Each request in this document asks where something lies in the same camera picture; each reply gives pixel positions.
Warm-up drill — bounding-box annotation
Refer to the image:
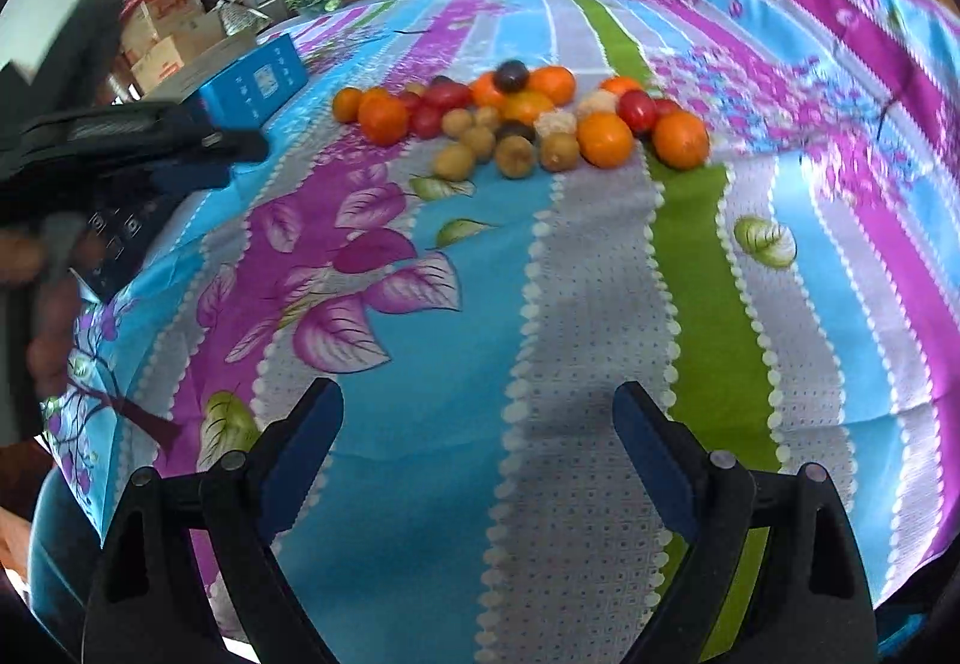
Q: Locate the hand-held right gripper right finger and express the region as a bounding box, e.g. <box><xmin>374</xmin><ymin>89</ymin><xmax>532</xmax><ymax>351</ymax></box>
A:
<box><xmin>613</xmin><ymin>380</ymin><xmax>878</xmax><ymax>664</ymax></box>

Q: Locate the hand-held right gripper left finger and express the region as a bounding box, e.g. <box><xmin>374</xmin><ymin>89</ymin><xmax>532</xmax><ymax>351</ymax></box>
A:
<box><xmin>82</xmin><ymin>377</ymin><xmax>344</xmax><ymax>664</ymax></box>

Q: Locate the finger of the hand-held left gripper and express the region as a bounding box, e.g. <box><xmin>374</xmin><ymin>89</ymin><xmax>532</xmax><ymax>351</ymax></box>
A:
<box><xmin>154</xmin><ymin>163</ymin><xmax>230</xmax><ymax>194</ymax></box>
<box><xmin>157</xmin><ymin>130</ymin><xmax>269</xmax><ymax>166</ymax></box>

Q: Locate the pile of oranges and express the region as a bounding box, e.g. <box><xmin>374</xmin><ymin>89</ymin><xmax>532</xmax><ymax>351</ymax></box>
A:
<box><xmin>332</xmin><ymin>64</ymin><xmax>711</xmax><ymax>172</ymax></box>

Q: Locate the person's left hand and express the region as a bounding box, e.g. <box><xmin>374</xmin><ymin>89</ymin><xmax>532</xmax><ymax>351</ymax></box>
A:
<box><xmin>0</xmin><ymin>233</ymin><xmax>80</xmax><ymax>399</ymax></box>

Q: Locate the blue cardboard box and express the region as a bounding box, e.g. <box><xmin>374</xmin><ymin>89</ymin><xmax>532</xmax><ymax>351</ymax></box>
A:
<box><xmin>184</xmin><ymin>30</ymin><xmax>310</xmax><ymax>131</ymax></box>

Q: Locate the yellow-green flat box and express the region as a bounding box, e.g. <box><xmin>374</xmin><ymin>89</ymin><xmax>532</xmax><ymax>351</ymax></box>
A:
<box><xmin>146</xmin><ymin>30</ymin><xmax>260</xmax><ymax>103</ymax></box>

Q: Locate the black patterned box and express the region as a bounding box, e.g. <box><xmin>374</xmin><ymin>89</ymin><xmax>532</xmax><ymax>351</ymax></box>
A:
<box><xmin>71</xmin><ymin>188</ymin><xmax>188</xmax><ymax>301</ymax></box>

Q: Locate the black television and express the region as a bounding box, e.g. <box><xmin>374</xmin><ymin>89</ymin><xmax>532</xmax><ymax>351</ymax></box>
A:
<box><xmin>64</xmin><ymin>0</ymin><xmax>143</xmax><ymax>106</ymax></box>

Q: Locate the large brown cardboard box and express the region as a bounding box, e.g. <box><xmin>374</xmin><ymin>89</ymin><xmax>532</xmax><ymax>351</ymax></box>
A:
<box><xmin>124</xmin><ymin>23</ymin><xmax>226</xmax><ymax>95</ymax></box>

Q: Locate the silver foil bag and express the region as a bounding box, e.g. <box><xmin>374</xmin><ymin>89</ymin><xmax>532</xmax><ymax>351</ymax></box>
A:
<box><xmin>219</xmin><ymin>0</ymin><xmax>271</xmax><ymax>35</ymax></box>

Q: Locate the cardboard box with red print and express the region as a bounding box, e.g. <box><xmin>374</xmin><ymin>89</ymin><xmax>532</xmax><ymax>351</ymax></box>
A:
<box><xmin>142</xmin><ymin>0</ymin><xmax>205</xmax><ymax>28</ymax></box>

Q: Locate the floral striped bedsheet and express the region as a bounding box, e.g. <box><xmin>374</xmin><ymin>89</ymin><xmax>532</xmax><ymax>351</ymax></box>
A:
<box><xmin>30</xmin><ymin>0</ymin><xmax>960</xmax><ymax>642</ymax></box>

